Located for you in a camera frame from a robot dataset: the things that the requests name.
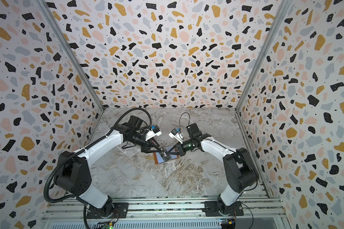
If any brown leather card holder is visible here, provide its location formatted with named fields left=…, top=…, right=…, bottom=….
left=153, top=152, right=180, bottom=165

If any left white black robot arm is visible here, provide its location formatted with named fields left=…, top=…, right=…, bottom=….
left=53, top=115, right=163, bottom=218

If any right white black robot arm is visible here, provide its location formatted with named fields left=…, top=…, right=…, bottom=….
left=167, top=123, right=259, bottom=216

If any white ventilation grille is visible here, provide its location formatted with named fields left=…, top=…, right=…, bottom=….
left=50, top=219, right=223, bottom=229

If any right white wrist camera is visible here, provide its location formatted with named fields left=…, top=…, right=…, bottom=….
left=169, top=128, right=183, bottom=143

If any right thin black cable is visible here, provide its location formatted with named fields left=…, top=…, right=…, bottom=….
left=179, top=112, right=191, bottom=132

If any aluminium mounting rail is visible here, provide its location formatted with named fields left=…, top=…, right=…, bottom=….
left=40, top=196, right=289, bottom=221

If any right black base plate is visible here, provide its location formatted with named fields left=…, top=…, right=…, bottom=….
left=203, top=201, right=244, bottom=218

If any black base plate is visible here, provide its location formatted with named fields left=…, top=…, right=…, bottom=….
left=86, top=202, right=129, bottom=220
left=203, top=201, right=244, bottom=218

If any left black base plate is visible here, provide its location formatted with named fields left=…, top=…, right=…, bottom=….
left=86, top=202, right=129, bottom=220

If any black corrugated cable conduit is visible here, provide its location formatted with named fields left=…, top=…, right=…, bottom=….
left=43, top=107, right=153, bottom=204

